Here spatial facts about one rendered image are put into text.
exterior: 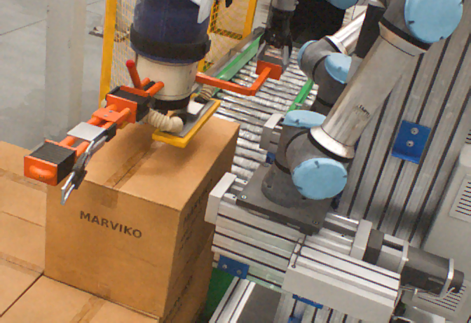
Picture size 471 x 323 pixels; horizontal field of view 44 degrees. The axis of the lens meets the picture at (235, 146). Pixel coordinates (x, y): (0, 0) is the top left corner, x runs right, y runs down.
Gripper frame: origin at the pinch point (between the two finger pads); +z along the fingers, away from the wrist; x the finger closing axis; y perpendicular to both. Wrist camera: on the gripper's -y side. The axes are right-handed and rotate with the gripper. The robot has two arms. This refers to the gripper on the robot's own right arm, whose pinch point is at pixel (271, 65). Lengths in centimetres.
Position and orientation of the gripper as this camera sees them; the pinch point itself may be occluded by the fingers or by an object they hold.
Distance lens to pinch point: 195.6
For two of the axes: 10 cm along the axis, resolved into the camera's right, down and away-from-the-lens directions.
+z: -1.8, 8.6, 4.7
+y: -2.8, 4.2, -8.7
